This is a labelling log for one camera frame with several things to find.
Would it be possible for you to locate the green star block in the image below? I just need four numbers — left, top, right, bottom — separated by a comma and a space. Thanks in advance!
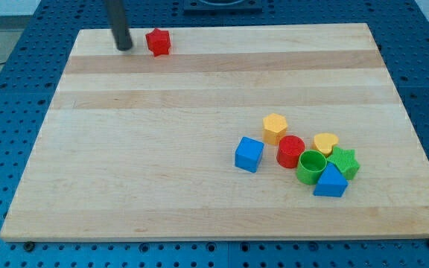
326, 146, 360, 180

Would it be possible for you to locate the green hollow cylinder block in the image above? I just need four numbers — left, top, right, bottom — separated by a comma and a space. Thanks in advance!
296, 150, 327, 185

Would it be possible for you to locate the yellow heart block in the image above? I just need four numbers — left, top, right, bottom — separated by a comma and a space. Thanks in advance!
311, 133, 339, 157

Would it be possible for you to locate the red cylinder block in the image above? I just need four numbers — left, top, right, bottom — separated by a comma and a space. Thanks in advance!
276, 135, 305, 168

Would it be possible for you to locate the light wooden board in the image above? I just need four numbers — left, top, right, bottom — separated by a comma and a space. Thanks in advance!
0, 23, 429, 242

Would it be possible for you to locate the blue triangle block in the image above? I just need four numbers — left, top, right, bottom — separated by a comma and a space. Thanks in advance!
313, 163, 349, 197

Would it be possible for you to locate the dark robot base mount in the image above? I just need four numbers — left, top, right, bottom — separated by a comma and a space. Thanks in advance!
183, 0, 263, 14

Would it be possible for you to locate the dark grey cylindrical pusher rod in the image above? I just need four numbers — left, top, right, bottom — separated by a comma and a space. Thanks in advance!
104, 0, 133, 51

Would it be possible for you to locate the yellow hexagon block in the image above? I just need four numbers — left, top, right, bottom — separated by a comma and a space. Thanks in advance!
262, 113, 288, 145

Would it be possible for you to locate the red star block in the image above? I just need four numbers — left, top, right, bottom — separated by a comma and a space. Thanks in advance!
145, 28, 171, 57

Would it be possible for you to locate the blue cube block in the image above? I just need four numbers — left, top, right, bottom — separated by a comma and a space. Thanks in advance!
235, 136, 264, 173

